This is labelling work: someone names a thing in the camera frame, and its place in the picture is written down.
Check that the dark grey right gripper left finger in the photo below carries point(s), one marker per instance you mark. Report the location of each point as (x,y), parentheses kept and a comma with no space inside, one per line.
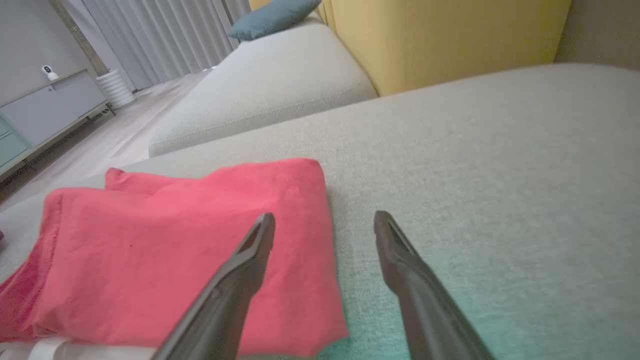
(225,305)

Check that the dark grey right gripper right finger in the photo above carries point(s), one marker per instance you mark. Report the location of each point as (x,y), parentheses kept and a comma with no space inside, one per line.
(425,305)

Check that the red white basketball jersey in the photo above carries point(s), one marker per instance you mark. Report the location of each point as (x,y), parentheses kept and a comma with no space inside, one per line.
(150,250)

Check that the grey fabric sofa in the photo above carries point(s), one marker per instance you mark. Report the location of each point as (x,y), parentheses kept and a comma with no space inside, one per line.
(500,175)

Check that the grey sofa seat cushion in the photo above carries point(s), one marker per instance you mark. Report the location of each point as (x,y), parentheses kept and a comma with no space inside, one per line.
(265,85)

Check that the white ribbed cylinder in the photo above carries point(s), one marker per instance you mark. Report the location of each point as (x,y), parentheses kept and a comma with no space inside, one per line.
(116,90)

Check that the grey low cabinet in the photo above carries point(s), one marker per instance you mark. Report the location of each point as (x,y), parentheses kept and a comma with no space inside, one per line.
(50,110)

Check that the yellow sofa backrest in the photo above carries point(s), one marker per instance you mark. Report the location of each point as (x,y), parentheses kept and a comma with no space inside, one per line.
(450,40)

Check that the grey pleated curtain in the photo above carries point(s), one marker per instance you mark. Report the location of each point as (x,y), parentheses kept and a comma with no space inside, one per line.
(165,35)

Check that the blue throw pillow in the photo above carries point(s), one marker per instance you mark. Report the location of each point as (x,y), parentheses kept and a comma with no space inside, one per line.
(275,17)

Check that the small white security camera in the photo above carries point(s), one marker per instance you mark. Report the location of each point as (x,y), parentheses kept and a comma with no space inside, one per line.
(49,74)

